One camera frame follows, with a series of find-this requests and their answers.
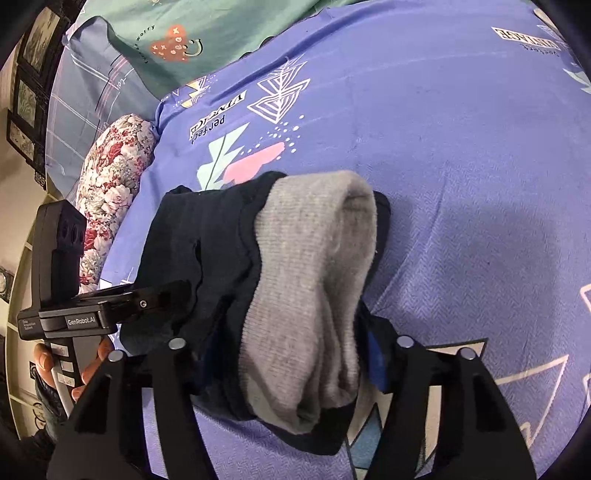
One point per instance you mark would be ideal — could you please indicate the purple printed bed sheet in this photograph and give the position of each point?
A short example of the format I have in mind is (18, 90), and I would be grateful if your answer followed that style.
(461, 184)

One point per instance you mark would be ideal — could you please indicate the person's left hand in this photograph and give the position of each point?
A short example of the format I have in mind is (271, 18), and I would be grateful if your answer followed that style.
(90, 374)

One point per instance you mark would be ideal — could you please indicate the floral pillow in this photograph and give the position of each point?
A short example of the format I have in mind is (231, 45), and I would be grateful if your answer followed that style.
(115, 175)

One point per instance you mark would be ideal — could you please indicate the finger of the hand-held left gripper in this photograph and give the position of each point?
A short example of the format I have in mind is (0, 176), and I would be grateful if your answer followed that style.
(157, 302)

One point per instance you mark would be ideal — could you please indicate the blue-grey plaid pillow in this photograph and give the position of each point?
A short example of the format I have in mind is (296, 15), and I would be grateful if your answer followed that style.
(78, 115)

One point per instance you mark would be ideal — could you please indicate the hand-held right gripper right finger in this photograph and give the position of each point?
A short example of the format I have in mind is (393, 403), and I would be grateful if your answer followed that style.
(378, 369)

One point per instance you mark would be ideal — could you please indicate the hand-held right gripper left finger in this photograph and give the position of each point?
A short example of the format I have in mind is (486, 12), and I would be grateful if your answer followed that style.
(178, 369)

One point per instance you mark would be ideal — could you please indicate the teal printed quilt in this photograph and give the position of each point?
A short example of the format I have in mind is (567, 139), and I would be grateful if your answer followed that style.
(207, 27)

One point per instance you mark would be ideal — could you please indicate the black picture frame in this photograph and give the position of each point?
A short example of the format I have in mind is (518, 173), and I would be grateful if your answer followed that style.
(39, 41)
(21, 136)
(25, 99)

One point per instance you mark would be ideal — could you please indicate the dark navy pants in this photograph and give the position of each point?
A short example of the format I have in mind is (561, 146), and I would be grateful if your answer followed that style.
(207, 240)

